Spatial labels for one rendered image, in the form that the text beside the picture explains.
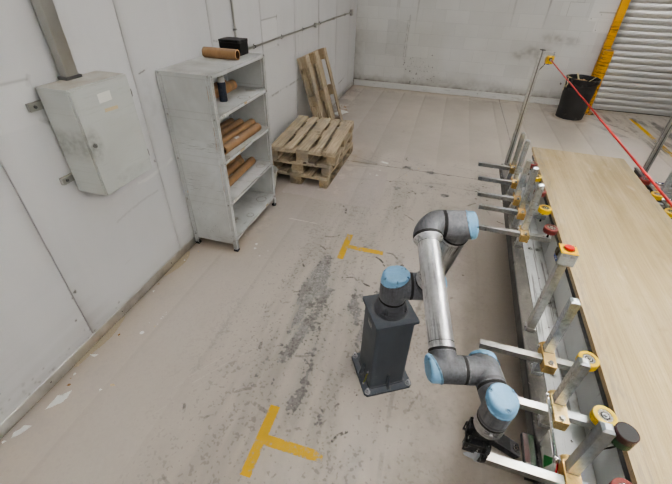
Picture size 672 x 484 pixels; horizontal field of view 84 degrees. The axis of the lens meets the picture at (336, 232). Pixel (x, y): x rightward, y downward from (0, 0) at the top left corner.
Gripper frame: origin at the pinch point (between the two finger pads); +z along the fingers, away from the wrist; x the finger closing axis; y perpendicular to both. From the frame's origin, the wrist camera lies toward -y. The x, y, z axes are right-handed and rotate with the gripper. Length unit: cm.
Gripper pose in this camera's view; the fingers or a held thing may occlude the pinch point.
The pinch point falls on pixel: (477, 457)
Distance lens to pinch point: 156.7
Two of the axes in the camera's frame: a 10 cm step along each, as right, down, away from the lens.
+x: -3.0, 5.5, -7.8
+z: -0.5, 8.1, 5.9
